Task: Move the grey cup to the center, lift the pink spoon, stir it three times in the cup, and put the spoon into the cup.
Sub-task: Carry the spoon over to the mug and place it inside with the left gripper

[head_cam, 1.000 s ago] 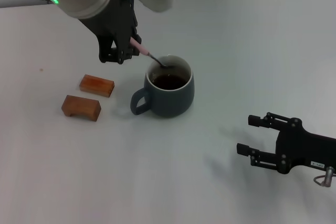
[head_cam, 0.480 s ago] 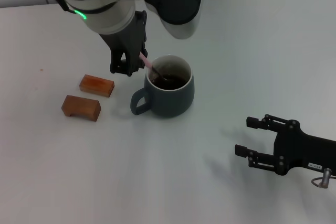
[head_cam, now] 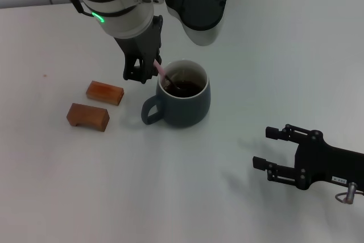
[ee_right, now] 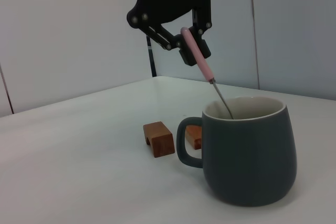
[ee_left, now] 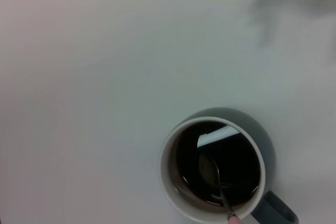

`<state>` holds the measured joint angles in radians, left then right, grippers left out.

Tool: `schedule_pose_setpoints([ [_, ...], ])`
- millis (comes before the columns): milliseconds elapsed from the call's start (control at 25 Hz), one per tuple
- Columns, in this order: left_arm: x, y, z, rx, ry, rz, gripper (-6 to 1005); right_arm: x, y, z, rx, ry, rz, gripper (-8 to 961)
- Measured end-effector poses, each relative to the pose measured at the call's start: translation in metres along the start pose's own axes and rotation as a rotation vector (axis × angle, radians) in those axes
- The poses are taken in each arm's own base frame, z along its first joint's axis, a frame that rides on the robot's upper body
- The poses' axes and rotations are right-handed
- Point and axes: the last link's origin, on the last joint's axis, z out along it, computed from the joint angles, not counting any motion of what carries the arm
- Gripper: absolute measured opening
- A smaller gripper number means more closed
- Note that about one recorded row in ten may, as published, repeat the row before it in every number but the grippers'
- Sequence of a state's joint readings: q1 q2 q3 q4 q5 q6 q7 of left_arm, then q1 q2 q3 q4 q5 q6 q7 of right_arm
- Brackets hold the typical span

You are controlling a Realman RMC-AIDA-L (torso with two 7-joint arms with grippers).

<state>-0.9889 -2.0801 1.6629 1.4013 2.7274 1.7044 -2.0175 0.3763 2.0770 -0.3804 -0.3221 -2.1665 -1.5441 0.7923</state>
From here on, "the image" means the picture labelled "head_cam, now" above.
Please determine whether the dark grey ceramic cup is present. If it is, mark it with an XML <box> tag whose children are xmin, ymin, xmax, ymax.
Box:
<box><xmin>141</xmin><ymin>59</ymin><xmax>212</xmax><ymax>129</ymax></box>

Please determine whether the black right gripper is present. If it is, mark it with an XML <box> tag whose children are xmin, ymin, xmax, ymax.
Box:
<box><xmin>252</xmin><ymin>123</ymin><xmax>364</xmax><ymax>192</ymax></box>

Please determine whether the dark coffee liquid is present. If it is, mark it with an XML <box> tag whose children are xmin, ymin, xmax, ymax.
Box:
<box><xmin>164</xmin><ymin>79</ymin><xmax>206</xmax><ymax>98</ymax></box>

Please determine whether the right wrist cable with plug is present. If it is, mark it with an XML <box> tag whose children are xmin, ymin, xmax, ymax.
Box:
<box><xmin>334</xmin><ymin>182</ymin><xmax>364</xmax><ymax>205</ymax></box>

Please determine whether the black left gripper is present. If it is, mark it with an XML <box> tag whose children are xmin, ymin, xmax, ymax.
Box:
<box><xmin>113</xmin><ymin>14</ymin><xmax>164</xmax><ymax>85</ymax></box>

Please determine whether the pink handled metal spoon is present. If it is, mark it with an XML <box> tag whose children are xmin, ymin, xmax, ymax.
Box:
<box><xmin>153</xmin><ymin>60</ymin><xmax>183</xmax><ymax>90</ymax></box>

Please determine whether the arched brown wooden block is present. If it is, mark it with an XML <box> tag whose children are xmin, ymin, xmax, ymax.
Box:
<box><xmin>66</xmin><ymin>102</ymin><xmax>110</xmax><ymax>133</ymax></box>

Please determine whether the flat reddish wooden block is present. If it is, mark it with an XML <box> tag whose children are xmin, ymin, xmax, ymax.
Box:
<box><xmin>85</xmin><ymin>80</ymin><xmax>125</xmax><ymax>106</ymax></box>

